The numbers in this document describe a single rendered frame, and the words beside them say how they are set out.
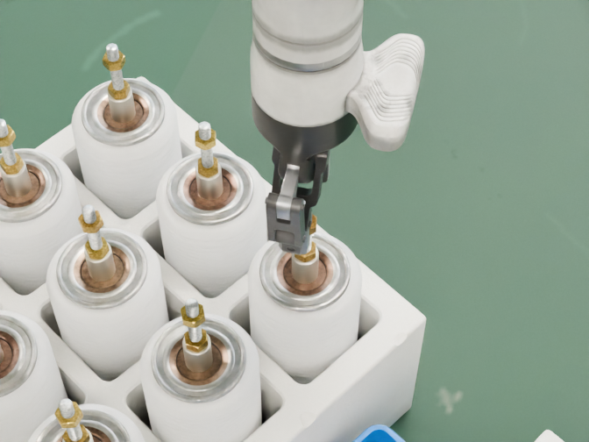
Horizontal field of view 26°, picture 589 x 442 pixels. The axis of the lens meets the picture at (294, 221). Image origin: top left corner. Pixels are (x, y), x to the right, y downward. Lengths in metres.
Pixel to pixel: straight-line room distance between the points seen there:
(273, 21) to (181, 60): 0.77
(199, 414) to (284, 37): 0.35
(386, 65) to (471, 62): 0.70
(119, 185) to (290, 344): 0.23
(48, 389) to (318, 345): 0.22
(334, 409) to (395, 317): 0.10
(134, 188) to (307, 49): 0.43
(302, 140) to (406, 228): 0.55
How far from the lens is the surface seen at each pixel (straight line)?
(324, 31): 0.78
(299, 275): 1.05
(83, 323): 1.06
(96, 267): 1.05
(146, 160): 1.15
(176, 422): 1.02
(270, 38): 0.79
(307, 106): 0.83
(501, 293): 1.36
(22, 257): 1.14
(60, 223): 1.12
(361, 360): 1.10
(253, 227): 1.11
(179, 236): 1.10
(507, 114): 1.50
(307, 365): 1.11
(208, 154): 1.06
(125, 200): 1.20
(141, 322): 1.08
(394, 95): 0.84
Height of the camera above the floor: 1.15
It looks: 56 degrees down
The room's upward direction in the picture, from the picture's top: straight up
